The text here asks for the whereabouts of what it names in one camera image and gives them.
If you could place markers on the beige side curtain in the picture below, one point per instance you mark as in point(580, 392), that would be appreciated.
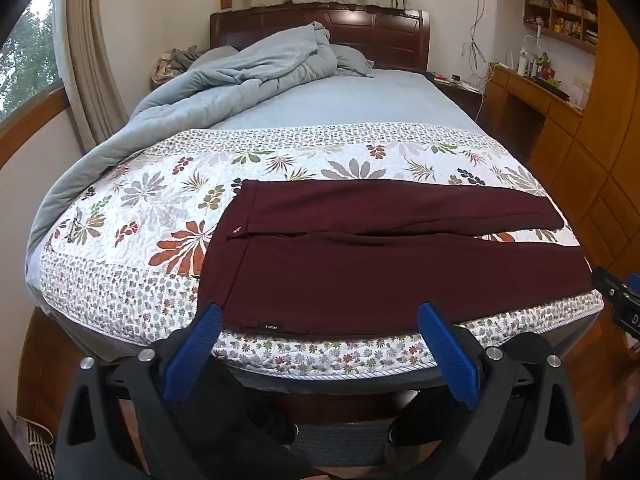
point(92, 60)

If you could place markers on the wooden nightstand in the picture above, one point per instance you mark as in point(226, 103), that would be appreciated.
point(457, 87)

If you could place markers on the wooden wardrobe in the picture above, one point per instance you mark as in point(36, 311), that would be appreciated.
point(600, 150)

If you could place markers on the light blue bed sheet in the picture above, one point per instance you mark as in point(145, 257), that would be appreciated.
point(360, 100)

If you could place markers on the wooden wall shelf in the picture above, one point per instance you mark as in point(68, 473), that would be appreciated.
point(562, 15)

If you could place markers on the green toy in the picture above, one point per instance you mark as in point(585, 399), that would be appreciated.
point(545, 66)

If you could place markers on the wooden desk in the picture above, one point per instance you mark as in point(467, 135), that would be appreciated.
point(530, 105)

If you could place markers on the white bottle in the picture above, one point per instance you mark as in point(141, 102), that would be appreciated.
point(522, 62)

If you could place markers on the dark wooden headboard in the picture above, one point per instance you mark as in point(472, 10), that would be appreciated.
point(385, 35)

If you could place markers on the checked bag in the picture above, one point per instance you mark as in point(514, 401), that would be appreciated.
point(32, 447)

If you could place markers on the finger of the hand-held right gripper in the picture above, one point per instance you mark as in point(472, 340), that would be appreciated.
point(606, 282)

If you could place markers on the white floral quilt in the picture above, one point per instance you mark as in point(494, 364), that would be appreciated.
point(150, 200)

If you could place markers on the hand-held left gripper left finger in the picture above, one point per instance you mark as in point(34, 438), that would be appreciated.
point(192, 355)

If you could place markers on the light blue comforter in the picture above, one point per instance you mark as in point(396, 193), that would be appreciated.
point(235, 75)

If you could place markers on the pile of grey clothes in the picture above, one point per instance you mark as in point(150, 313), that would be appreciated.
point(172, 62)

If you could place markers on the wooden bed frame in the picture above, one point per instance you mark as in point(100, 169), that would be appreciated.
point(75, 375)

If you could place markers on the window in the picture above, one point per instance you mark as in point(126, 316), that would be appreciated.
point(25, 60)

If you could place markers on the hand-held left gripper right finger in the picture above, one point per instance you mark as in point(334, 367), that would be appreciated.
point(450, 355)

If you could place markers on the maroon pants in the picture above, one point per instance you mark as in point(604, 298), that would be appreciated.
point(380, 275)

